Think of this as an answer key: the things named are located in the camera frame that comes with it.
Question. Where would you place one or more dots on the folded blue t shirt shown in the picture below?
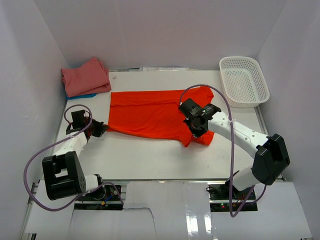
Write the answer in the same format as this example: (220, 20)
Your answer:
(84, 96)

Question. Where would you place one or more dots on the folded pink t shirt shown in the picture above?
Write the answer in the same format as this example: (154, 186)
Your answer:
(90, 78)

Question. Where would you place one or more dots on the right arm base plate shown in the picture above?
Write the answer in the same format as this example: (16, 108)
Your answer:
(219, 199)

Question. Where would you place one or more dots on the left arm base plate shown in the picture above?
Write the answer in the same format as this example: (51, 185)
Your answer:
(107, 198)

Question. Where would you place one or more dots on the papers at back edge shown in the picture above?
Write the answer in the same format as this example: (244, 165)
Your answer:
(153, 69)

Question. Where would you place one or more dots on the white plastic basket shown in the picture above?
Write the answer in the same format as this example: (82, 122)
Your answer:
(243, 82)

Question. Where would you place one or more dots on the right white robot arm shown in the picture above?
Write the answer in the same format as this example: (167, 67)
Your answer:
(269, 153)

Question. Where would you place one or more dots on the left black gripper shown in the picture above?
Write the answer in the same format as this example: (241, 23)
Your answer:
(101, 129)

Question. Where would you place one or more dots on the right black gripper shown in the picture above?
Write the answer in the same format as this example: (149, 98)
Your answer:
(195, 133)

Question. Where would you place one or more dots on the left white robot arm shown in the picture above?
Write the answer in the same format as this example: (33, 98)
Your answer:
(63, 174)

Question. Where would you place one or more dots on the orange t shirt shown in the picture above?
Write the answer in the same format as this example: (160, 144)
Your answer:
(155, 114)

